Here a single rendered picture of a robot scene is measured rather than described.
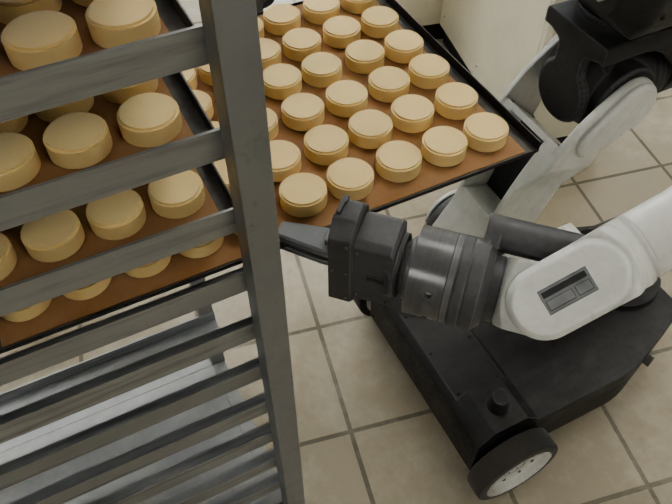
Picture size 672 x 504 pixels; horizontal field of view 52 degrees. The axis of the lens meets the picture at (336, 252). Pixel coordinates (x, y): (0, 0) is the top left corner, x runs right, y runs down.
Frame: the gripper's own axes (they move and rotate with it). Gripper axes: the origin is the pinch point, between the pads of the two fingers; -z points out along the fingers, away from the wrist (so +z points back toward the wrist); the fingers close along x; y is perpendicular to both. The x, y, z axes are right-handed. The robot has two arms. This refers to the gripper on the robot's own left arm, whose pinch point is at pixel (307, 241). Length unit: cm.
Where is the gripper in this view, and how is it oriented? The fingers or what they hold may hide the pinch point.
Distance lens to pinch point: 68.9
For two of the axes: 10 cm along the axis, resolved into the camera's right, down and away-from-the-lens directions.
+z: 9.5, 2.4, -2.0
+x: 0.0, -6.4, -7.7
